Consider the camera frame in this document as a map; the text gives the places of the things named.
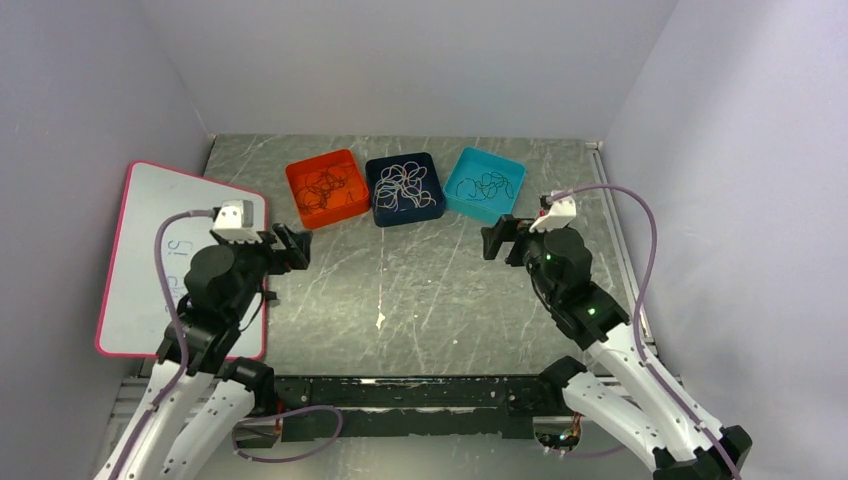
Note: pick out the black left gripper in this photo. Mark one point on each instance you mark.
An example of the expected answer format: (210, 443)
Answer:
(283, 260)

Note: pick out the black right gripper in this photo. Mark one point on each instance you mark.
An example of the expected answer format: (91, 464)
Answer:
(507, 228)

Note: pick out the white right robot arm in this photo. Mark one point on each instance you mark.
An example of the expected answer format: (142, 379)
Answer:
(657, 420)

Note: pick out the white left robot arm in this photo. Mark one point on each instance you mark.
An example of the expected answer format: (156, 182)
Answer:
(194, 397)

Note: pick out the teal plastic bin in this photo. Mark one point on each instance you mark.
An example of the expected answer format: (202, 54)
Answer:
(483, 186)

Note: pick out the orange plastic bin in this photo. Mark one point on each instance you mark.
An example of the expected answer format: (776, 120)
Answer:
(328, 188)

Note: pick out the dark blue plastic bin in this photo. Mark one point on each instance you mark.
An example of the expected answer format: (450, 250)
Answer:
(404, 189)

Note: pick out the pink framed whiteboard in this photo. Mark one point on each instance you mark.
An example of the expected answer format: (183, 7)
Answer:
(134, 312)

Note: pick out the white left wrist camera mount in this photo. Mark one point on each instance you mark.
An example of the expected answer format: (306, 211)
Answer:
(234, 223)

